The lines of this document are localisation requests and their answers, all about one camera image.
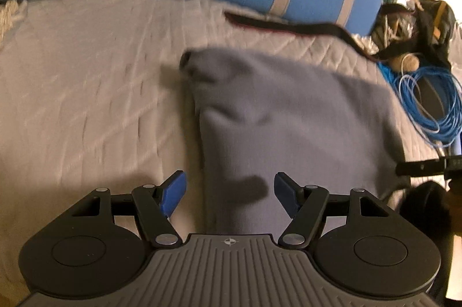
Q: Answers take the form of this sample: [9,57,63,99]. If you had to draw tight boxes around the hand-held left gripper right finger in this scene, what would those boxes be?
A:
[274,172,395,250]

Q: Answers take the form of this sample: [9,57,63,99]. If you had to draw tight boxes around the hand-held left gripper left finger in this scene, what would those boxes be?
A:
[71,171,187,250]

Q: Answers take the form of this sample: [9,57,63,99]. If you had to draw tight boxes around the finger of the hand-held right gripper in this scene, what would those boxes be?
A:
[396,157,447,178]

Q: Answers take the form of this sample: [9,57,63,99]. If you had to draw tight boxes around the grey sweatpants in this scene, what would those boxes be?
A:
[179,47,407,239]

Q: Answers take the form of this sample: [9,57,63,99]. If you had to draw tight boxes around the tan plush toy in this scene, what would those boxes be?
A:
[392,52,421,74]

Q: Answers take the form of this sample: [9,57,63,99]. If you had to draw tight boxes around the grey quilted bedspread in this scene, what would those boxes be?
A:
[0,0,462,293]

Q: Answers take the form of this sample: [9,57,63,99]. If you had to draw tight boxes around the black bag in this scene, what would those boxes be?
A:
[372,0,456,70]

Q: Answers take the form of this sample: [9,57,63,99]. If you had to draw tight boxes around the blue cable coil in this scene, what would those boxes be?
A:
[377,62,462,149]

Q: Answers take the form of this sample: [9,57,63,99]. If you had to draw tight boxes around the black strap with red edge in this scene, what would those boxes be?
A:
[224,12,448,62]

